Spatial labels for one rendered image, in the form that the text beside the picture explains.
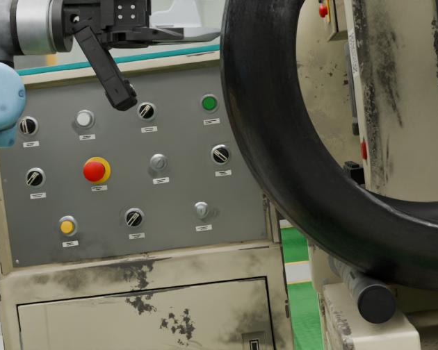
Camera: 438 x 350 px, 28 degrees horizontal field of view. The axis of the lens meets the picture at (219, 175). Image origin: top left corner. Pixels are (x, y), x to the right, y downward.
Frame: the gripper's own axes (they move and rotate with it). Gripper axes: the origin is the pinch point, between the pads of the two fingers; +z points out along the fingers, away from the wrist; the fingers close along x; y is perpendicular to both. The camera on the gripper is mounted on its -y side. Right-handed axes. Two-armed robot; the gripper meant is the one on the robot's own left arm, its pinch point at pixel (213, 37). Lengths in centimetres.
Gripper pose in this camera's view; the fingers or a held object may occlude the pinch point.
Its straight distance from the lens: 112.2
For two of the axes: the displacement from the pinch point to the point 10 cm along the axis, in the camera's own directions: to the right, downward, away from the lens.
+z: 10.0, -0.2, -0.5
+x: 0.5, -0.6, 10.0
